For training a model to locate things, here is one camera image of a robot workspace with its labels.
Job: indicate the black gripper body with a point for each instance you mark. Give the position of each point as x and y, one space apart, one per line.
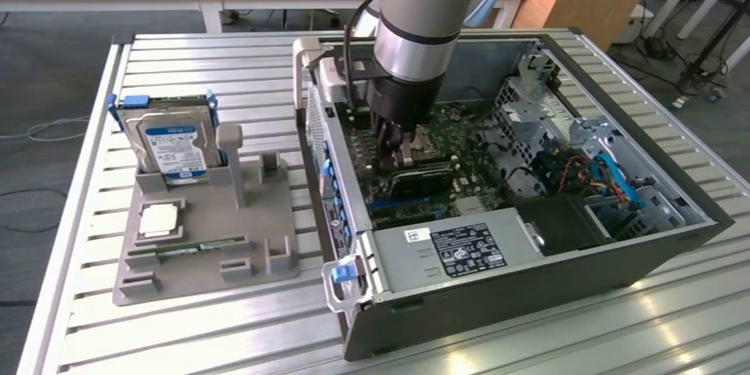
405 98

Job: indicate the green graphics card black cooler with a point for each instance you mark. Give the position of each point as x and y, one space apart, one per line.
422 182

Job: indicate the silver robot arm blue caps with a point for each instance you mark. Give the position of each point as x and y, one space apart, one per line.
422 6

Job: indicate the CPU with smeared lid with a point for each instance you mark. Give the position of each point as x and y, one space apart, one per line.
420 140

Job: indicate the silver CPU in socket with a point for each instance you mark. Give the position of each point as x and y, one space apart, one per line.
430 153

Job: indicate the blue card retention clip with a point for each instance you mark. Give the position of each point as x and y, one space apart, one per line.
347 232
343 217
331 182
323 153
335 196
327 168

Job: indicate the blue expansion slot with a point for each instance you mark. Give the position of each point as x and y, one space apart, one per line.
398 204

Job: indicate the green motherboard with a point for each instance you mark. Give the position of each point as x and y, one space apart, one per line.
474 151

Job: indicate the silver chipset heatsink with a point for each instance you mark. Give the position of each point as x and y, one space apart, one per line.
472 206

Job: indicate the metal drive cage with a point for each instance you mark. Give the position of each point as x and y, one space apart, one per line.
528 116

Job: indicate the grey power supply unit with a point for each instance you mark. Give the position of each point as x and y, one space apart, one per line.
410 256

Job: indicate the grey latch blue tab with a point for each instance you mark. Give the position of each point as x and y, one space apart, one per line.
342 272

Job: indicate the grey parts rack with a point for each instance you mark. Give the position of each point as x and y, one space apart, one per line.
211 225

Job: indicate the hard disk blue carrier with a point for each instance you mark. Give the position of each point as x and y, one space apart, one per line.
170 142

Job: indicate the black PC case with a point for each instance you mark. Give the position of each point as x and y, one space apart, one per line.
528 305

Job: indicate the clean silver CPU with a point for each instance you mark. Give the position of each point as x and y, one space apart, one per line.
158 221

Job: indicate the white floor box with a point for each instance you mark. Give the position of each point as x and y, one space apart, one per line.
634 23

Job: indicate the black wheeled stand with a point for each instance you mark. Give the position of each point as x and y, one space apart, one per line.
709 63

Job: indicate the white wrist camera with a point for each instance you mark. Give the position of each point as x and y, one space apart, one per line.
331 81

